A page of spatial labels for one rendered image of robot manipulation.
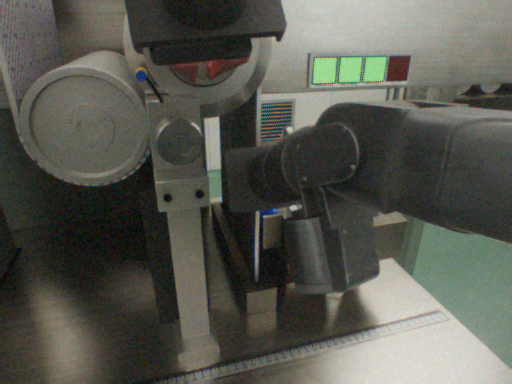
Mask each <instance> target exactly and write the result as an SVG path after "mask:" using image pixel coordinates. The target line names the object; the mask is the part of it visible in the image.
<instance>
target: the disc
mask: <svg viewBox="0 0 512 384"><path fill-rule="evenodd" d="M123 44H124V50H125V57H126V59H127V62H128V66H129V68H130V70H131V73H132V74H133V76H134V79H135V81H137V84H138V85H139V86H140V87H141V89H142V90H143V91H144V93H145V94H147V96H156V95H155V94H154V91H153V90H152V89H151V87H150V85H149V84H148V82H147V81H146V80H144V81H138V79H137V77H136V75H135V74H136V71H137V69H138V68H139V67H142V68H144V69H145V70H146V72H147V76H148V78H149V79H150V80H151V82H152V84H154V86H155V88H156V90H158V93H159V94H160V96H162V95H170V94H169V93H167V92H166V91H165V90H163V89H162V87H160V86H159V85H158V83H157V82H156V81H155V79H154V78H153V77H152V76H151V75H152V74H151V73H150V72H149V70H148V67H147V65H146V63H145V59H144V56H143V54H138V53H136V52H135V50H134V49H133V46H132V40H131V37H130V34H129V24H128V20H127V15H126V16H125V20H124V25H123ZM271 51H272V37H269V38H259V51H258V61H257V63H256V66H255V70H254V71H253V73H252V75H251V78H250V79H249V80H248V82H247V83H246V85H244V87H243V88H242V89H240V91H239V92H237V93H236V94H235V95H234V96H232V97H230V98H229V99H226V100H224V101H222V102H220V103H214V104H210V105H200V119H207V118H213V117H220V116H222V115H225V114H226V113H230V112H232V111H233V110H236V109H237V108H238V107H240V106H242V105H243V103H246V102H247V100H248V99H250V98H251V96H253V95H254V92H256V90H257V89H258V87H259V86H260V85H261V83H262V80H263V79H264V77H265V74H266V71H267V69H268V67H269V61H270V57H271Z"/></svg>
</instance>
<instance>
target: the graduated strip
mask: <svg viewBox="0 0 512 384"><path fill-rule="evenodd" d="M447 320H449V318H448V317H446V315H445V314H444V313H442V311H441V310H439V309H437V310H431V311H428V312H424V313H421V314H415V315H411V316H408V317H405V318H398V319H395V320H392V321H386V322H383V323H380V324H376V325H369V326H366V327H363V328H360V329H354V330H351V331H348V332H344V333H337V334H334V335H331V336H325V337H322V338H319V339H315V340H309V341H305V342H302V343H299V344H293V345H290V346H286V347H280V348H276V349H273V350H270V351H264V352H261V353H257V354H251V355H248V356H244V357H238V358H235V359H231V360H228V361H222V362H219V363H216V364H209V365H206V366H202V367H196V368H193V369H190V370H184V371H181V372H177V373H170V374H167V375H164V376H158V377H155V378H152V379H145V380H142V381H139V382H132V383H129V384H203V383H206V382H209V381H215V380H218V379H221V378H224V377H230V376H233V375H237V374H243V373H246V372H249V371H255V370H258V369H261V368H267V367H270V366H273V365H276V364H283V363H286V362H288V361H294V360H298V359H301V358H304V357H310V356H313V355H316V354H323V353H325V352H328V351H331V350H337V349H341V348H344V347H347V346H353V345H356V344H359V343H365V342H368V341H371V340H374V339H380V338H383V337H387V336H390V335H395V334H398V333H401V332H404V331H411V330H414V329H417V328H423V327H426V326H429V325H432V324H438V323H441V322H444V321H447Z"/></svg>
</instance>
